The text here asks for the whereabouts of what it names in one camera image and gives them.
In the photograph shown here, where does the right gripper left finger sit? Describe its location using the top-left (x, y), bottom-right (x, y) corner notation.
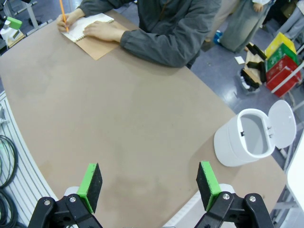
top-left (28, 162), bottom-right (104, 228)

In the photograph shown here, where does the white ribbed mounting platform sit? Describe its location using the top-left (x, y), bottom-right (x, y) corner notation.
top-left (0, 91), bottom-right (205, 228)

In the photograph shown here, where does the yellow pencil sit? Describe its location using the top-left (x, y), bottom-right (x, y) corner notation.
top-left (59, 0), bottom-right (69, 33)

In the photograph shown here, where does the white lidded trash bin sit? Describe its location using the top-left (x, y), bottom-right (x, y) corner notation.
top-left (213, 99), bottom-right (297, 167)

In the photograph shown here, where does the person's left forearm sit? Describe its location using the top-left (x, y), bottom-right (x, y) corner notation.
top-left (120, 29), bottom-right (205, 69)

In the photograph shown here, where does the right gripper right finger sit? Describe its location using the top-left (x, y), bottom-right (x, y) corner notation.
top-left (194, 161), bottom-right (276, 228)

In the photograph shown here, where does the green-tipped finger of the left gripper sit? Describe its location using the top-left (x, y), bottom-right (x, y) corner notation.
top-left (6, 16), bottom-right (23, 30)

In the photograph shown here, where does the person's left hand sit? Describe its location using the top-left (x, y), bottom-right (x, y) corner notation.
top-left (83, 20), bottom-right (125, 43)

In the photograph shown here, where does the yellow recycling bin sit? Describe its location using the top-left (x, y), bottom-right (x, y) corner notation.
top-left (264, 32), bottom-right (297, 60)

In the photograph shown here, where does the person's right hand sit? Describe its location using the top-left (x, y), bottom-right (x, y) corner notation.
top-left (57, 9), bottom-right (86, 33)

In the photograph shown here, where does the spiral notebook brown cover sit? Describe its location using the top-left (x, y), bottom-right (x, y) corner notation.
top-left (61, 13), bottom-right (131, 61)

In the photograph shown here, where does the white desk leg frame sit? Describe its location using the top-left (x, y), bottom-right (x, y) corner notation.
top-left (20, 0), bottom-right (40, 29)

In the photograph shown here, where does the black cable loop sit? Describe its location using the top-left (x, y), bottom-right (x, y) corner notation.
top-left (0, 135), bottom-right (19, 188)

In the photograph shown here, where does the red recycling bin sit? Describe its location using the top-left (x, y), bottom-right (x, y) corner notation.
top-left (265, 55), bottom-right (303, 98)

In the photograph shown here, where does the green recycling bin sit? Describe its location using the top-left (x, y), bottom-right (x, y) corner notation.
top-left (264, 42), bottom-right (300, 72)

